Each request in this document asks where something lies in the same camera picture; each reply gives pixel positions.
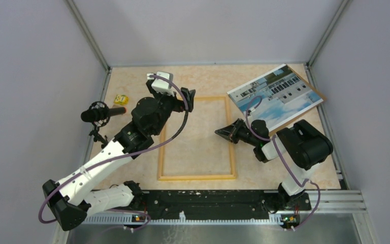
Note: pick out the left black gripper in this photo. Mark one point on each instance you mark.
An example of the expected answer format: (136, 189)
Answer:
(180, 104)

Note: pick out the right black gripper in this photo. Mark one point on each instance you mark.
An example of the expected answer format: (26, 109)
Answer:
(234, 128)

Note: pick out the printed building photo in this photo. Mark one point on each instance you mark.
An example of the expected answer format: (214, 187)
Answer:
(253, 92)

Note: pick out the brown backing board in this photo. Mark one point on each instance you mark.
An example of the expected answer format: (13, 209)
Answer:
(292, 97)

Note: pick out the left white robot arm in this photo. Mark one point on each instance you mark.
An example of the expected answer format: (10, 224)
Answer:
(73, 199)

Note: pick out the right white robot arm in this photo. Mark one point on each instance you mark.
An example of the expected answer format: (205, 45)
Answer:
(301, 149)

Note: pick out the small yellow toy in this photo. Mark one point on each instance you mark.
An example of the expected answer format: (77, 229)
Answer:
(121, 100)

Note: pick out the black microphone on stand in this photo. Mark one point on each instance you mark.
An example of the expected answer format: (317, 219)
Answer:
(98, 114)

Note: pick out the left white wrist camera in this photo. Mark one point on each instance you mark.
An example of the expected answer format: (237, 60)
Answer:
(161, 86)

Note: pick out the wooden picture frame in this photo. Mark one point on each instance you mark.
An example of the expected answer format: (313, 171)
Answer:
(198, 153)

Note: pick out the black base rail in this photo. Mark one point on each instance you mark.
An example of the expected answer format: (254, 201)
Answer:
(216, 204)

